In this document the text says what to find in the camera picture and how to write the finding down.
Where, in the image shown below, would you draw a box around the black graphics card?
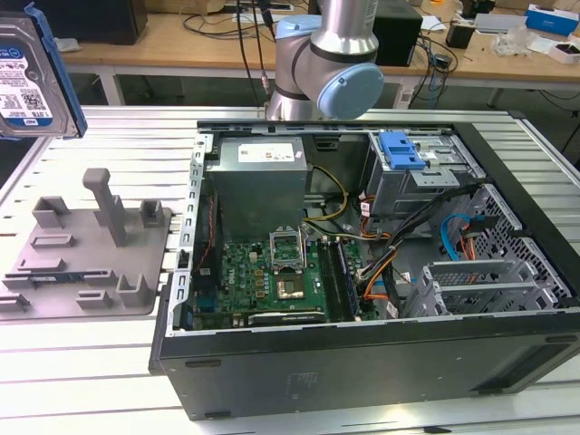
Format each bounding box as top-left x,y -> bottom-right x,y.
246,310 -> 328,326

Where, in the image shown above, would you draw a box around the flat grey device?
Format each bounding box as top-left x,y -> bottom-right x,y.
473,13 -> 529,35

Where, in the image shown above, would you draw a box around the orange looped wire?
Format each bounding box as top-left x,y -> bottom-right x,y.
360,271 -> 391,303

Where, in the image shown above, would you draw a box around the black case fan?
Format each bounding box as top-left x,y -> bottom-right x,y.
192,189 -> 222,277

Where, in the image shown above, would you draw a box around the hard disk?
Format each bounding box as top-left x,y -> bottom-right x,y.
0,2 -> 88,140

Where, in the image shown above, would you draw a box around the clear plastic bag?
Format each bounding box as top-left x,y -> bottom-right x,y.
493,26 -> 552,58

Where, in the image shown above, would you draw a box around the long wooden desk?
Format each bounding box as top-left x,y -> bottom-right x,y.
0,8 -> 580,108

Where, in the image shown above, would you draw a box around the grey power supply unit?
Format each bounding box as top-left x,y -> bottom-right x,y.
203,137 -> 314,246

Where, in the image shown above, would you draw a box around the black cable with connector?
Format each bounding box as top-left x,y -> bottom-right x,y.
235,0 -> 277,110

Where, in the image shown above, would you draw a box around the large black box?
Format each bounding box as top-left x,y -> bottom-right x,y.
34,0 -> 149,46

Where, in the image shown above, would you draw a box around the metal disk bay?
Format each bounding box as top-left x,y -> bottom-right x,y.
405,260 -> 572,318

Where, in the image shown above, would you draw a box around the installed RAM stick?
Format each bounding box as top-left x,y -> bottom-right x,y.
334,239 -> 363,319

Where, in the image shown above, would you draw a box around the black looped desk cable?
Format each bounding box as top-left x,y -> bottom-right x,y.
182,11 -> 277,40

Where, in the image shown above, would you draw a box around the small black box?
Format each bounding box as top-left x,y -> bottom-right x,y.
446,22 -> 477,50

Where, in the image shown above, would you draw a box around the crumpled white plastic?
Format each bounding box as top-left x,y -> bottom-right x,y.
53,36 -> 82,54

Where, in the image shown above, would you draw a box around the metal optical drive cage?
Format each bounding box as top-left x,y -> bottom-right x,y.
364,130 -> 484,218

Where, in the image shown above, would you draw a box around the white open box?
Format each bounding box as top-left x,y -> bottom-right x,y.
547,38 -> 580,64

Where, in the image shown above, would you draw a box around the black cable bundle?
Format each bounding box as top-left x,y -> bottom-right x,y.
357,185 -> 477,282

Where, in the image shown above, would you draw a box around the CPU socket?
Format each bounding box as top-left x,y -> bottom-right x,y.
275,276 -> 307,303

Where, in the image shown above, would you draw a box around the metal socket cover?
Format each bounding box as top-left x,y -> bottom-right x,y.
269,225 -> 305,275

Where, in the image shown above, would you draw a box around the blue cardboard box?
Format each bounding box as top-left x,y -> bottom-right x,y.
525,3 -> 580,37

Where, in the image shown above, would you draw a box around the grey parts rack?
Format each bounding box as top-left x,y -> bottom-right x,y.
0,167 -> 176,321

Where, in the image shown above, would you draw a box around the green motherboard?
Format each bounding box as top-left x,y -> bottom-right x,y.
194,235 -> 377,330

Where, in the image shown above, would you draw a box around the orange power wire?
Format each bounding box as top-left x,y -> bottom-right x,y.
458,228 -> 478,263

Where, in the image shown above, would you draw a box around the RAM stick with white label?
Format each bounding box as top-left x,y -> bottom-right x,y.
29,270 -> 87,285

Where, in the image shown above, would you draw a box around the blue drive cage latch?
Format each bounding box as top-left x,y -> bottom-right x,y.
379,130 -> 430,171

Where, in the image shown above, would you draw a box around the yellow and black wires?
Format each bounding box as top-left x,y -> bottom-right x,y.
302,165 -> 350,224

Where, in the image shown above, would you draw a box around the black PC case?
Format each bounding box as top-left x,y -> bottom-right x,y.
148,111 -> 580,422

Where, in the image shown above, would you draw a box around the black desktop box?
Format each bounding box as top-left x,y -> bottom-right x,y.
372,5 -> 425,68

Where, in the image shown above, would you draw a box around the black RAM slot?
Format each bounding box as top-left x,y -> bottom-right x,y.
316,241 -> 346,321

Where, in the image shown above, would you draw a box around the blue data wire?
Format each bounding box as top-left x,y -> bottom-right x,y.
441,212 -> 498,263

